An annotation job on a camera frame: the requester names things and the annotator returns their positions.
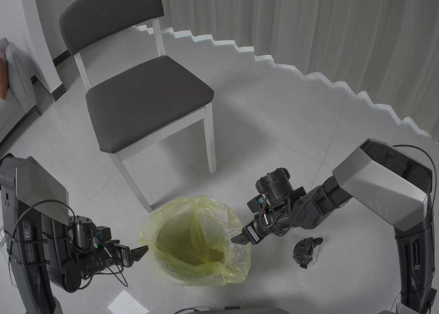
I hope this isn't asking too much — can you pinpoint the white trash bin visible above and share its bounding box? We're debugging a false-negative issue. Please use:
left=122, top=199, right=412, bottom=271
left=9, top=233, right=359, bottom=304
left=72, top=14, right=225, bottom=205
left=153, top=204, right=238, bottom=286

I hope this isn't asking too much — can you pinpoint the orange cushion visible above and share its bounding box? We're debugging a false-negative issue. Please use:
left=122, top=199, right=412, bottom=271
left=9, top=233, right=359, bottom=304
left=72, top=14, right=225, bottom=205
left=0, top=51, right=8, bottom=100

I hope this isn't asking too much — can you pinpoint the white curtain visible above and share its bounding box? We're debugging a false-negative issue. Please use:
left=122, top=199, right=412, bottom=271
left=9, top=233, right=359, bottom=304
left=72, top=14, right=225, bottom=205
left=118, top=0, right=439, bottom=142

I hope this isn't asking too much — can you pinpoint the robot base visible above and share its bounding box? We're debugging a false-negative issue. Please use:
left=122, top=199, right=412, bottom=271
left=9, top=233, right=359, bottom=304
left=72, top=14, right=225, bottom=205
left=173, top=305, right=292, bottom=314

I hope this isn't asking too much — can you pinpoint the crumpled black plastic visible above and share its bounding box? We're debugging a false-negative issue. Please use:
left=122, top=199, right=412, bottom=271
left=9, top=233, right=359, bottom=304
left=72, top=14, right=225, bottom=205
left=292, top=236, right=324, bottom=269

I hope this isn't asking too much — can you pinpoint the grey white-legged chair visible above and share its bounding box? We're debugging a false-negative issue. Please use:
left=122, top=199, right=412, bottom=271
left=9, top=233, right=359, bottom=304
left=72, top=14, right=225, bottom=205
left=59, top=0, right=217, bottom=213

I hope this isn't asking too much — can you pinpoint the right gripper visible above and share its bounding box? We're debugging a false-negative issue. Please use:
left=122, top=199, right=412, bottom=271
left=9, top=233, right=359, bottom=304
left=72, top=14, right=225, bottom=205
left=242, top=216, right=286, bottom=246

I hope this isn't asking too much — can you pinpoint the yellow plastic bag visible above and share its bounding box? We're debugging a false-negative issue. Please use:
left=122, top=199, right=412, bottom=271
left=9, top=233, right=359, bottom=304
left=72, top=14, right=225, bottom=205
left=138, top=195, right=253, bottom=287

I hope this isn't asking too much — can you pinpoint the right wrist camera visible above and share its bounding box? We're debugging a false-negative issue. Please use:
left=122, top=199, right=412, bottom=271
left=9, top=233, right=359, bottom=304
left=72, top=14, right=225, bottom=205
left=247, top=193, right=268, bottom=215

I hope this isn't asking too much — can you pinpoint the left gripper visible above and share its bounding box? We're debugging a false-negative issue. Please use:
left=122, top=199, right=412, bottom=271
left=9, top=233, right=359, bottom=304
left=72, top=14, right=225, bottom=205
left=102, top=243, right=149, bottom=269

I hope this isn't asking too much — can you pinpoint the pale grey sofa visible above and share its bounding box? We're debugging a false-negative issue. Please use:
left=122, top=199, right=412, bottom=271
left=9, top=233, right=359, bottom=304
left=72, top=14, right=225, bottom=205
left=0, top=37, right=42, bottom=145

